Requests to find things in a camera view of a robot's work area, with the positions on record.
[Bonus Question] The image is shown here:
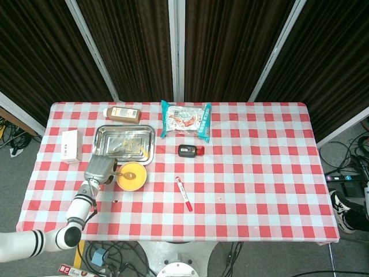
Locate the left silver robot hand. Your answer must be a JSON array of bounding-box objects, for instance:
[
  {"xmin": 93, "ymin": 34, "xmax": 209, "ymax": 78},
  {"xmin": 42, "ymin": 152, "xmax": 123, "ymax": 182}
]
[{"xmin": 83, "ymin": 154, "xmax": 119, "ymax": 186}]

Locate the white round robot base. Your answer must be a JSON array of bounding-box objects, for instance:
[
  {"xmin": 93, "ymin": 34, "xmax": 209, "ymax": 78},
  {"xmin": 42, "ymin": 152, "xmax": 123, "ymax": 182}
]
[{"xmin": 137, "ymin": 241, "xmax": 217, "ymax": 277}]

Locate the yellow bowl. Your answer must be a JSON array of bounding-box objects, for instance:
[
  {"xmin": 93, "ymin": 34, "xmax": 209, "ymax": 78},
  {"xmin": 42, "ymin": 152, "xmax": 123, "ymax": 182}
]
[{"xmin": 115, "ymin": 161, "xmax": 148, "ymax": 192}]

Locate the rectangular steel tray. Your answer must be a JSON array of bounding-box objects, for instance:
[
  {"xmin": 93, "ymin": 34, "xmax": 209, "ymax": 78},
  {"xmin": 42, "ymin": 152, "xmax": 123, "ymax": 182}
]
[{"xmin": 91, "ymin": 124, "xmax": 156, "ymax": 166}]

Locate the white cardboard box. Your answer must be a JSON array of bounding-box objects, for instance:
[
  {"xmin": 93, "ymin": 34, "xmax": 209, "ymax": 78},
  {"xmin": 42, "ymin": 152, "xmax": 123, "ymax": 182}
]
[{"xmin": 60, "ymin": 129, "xmax": 84, "ymax": 165}]

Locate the brown liquid plastic bottle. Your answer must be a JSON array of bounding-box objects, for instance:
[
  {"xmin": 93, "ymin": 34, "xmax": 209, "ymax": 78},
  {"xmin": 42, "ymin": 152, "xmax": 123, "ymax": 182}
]
[{"xmin": 103, "ymin": 106, "xmax": 142, "ymax": 125}]

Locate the small blue box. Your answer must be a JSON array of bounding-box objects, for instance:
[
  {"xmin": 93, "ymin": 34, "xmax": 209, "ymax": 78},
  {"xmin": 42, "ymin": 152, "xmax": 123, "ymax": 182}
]
[{"xmin": 91, "ymin": 248, "xmax": 108, "ymax": 267}]

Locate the red and white marker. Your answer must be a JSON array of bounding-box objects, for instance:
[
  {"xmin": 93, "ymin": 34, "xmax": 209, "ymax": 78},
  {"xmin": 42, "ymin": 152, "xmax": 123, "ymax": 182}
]
[{"xmin": 175, "ymin": 176, "xmax": 194, "ymax": 212}]

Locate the black ink bottle red cap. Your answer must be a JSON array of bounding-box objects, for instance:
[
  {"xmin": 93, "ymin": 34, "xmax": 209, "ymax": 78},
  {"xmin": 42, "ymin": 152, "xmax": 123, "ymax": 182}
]
[{"xmin": 178, "ymin": 144, "xmax": 206, "ymax": 158}]

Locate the teal snack bag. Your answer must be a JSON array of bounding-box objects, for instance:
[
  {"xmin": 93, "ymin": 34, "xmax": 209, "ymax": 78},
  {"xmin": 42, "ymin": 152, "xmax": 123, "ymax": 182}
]
[{"xmin": 160, "ymin": 99, "xmax": 213, "ymax": 144}]

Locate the red and white flat package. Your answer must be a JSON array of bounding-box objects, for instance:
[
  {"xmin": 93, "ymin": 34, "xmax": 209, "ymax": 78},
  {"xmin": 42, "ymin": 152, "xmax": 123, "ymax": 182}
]
[{"xmin": 59, "ymin": 264, "xmax": 100, "ymax": 277}]

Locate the dark brown curtain panel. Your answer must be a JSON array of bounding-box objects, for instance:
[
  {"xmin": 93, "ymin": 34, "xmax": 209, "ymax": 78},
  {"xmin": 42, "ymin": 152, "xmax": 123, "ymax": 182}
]
[
  {"xmin": 0, "ymin": 0, "xmax": 114, "ymax": 128},
  {"xmin": 76, "ymin": 0, "xmax": 174, "ymax": 102},
  {"xmin": 183, "ymin": 0, "xmax": 295, "ymax": 103},
  {"xmin": 255, "ymin": 0, "xmax": 369, "ymax": 142}
]

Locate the red white checkered tablecloth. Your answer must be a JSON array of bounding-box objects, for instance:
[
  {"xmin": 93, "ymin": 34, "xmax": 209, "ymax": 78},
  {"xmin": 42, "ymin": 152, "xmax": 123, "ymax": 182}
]
[{"xmin": 16, "ymin": 100, "xmax": 341, "ymax": 246}]

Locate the black power strip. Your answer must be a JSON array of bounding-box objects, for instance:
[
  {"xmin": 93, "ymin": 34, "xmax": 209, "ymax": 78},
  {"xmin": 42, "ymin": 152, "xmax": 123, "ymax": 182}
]
[{"xmin": 325, "ymin": 173, "xmax": 363, "ymax": 184}]

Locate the black and white sneaker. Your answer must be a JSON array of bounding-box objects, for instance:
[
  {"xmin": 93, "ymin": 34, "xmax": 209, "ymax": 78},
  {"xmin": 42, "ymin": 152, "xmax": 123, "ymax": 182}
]
[{"xmin": 329, "ymin": 190, "xmax": 357, "ymax": 234}]

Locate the black cable bundle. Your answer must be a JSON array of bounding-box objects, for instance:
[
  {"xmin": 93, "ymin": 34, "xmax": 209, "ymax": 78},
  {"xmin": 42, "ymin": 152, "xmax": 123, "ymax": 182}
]
[
  {"xmin": 0, "ymin": 115, "xmax": 41, "ymax": 156},
  {"xmin": 83, "ymin": 241, "xmax": 158, "ymax": 277},
  {"xmin": 318, "ymin": 115, "xmax": 369, "ymax": 175}
]

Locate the white partition post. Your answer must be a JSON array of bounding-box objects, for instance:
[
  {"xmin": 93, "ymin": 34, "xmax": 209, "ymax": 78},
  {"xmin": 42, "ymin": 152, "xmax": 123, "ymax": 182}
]
[
  {"xmin": 315, "ymin": 106, "xmax": 369, "ymax": 149},
  {"xmin": 168, "ymin": 0, "xmax": 186, "ymax": 102},
  {"xmin": 65, "ymin": 0, "xmax": 119, "ymax": 102},
  {"xmin": 248, "ymin": 0, "xmax": 307, "ymax": 102},
  {"xmin": 0, "ymin": 91, "xmax": 46, "ymax": 136}
]

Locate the black cable with connector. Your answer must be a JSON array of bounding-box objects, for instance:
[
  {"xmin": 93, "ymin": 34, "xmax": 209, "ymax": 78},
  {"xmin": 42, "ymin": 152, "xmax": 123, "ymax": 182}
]
[{"xmin": 223, "ymin": 241, "xmax": 243, "ymax": 277}]

